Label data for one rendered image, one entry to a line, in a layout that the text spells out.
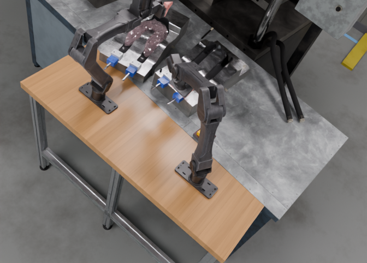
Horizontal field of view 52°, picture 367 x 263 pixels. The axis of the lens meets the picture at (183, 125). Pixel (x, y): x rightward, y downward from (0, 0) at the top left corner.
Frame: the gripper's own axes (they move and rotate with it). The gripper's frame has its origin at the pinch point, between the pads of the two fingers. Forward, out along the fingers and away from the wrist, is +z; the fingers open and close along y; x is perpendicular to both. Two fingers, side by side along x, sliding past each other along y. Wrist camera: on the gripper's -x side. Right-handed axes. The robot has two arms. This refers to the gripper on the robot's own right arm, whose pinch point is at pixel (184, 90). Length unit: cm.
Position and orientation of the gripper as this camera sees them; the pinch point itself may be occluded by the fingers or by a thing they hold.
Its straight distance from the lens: 179.6
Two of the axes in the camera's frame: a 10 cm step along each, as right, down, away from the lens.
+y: -7.0, -6.7, 2.6
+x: -7.0, 7.1, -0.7
